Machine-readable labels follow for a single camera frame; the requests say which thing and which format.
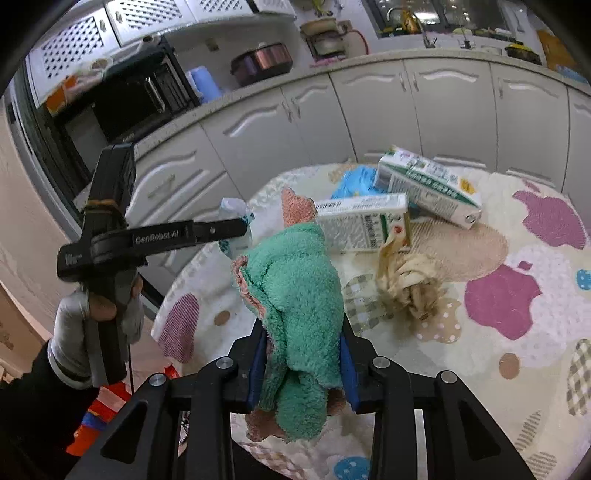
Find patterned tablecloth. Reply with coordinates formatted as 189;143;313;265
151;164;590;479

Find yellow lidded black pot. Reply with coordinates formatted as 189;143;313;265
505;43;542;65

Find white lower cabinets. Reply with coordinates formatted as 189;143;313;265
73;55;591;296

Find blue kettle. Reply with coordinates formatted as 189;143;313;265
186;66;222;103

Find black microwave oven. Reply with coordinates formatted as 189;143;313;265
13;36;200;203

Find blue snack bag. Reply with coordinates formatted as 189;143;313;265
331;165;387;199

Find small clay pot on stand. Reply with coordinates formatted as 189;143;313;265
300;17;346;62

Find dark rice cooker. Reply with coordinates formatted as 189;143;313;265
230;42;294;87

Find small white green box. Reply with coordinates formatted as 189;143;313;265
315;193;411;253

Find plastic spray bottle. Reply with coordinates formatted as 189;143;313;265
218;197;254;260

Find white upper lattice cabinets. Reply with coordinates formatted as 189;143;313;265
25;1;297;106

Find green white milk carton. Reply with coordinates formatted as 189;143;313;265
374;146;482;230

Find left gloved hand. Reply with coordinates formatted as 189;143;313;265
47;274;146;388

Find green pink towel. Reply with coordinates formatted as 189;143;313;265
232;188;345;442

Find beige paper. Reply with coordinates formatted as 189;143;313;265
375;231;444;321

